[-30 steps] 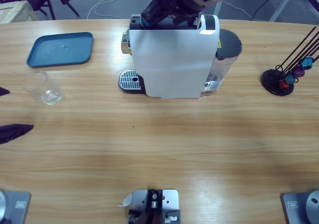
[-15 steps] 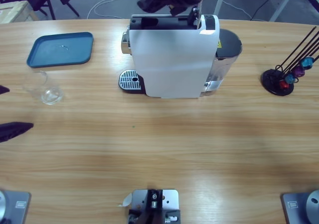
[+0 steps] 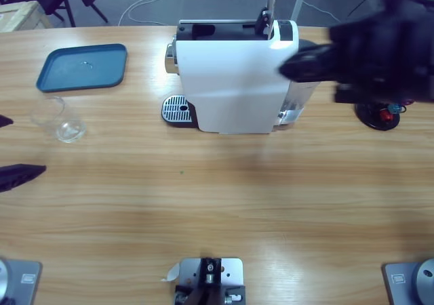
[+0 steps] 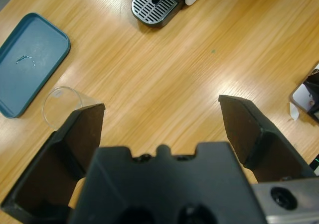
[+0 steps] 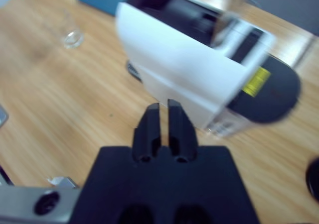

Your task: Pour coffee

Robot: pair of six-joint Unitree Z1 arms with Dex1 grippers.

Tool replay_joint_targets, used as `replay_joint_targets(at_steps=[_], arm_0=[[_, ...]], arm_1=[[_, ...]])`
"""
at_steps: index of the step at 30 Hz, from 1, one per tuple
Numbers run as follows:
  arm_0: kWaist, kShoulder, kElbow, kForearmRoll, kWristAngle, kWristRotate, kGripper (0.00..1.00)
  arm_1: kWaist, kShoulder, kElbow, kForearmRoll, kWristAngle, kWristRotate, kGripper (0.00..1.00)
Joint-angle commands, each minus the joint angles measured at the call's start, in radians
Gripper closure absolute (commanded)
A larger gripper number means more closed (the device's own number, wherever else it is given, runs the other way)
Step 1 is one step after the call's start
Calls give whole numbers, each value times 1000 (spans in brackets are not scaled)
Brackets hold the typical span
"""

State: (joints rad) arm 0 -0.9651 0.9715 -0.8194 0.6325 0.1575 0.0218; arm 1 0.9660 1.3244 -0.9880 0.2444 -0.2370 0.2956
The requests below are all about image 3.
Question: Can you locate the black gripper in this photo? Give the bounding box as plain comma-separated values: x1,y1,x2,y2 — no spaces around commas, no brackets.
279,0,434,105

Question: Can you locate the clear drinking glass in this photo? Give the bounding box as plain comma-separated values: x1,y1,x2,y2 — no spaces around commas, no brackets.
30,96,87,144

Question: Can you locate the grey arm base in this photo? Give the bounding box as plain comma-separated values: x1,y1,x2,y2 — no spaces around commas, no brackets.
0,257,43,305
382,258,434,305

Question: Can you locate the white capsule coffee machine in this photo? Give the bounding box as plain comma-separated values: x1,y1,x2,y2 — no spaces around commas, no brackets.
165,19,300,135

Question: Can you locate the clear water tank black lid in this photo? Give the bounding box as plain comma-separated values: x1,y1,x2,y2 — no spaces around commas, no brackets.
275,39,332,131

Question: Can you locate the black capsule holder with rods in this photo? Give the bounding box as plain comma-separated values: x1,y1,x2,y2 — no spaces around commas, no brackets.
355,101,402,131

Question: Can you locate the blue rectangular plastic tray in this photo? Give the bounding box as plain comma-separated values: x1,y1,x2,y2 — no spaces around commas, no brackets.
36,43,128,94

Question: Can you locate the light wooden crate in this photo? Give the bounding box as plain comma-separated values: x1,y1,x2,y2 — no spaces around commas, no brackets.
0,0,52,33

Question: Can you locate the black drip tray silver grille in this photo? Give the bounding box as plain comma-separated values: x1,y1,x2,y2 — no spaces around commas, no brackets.
160,94,199,129

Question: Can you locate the white paper tag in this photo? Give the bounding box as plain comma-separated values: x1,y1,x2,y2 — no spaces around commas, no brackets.
160,262,181,283

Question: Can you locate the white metal post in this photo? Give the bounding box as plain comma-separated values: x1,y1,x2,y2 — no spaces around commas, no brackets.
290,0,311,24

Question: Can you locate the black floor cable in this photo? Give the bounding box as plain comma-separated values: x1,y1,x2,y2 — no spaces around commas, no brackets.
347,0,383,18

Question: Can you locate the silver mount plate dark post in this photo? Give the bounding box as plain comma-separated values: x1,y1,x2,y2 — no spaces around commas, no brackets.
173,257,247,305

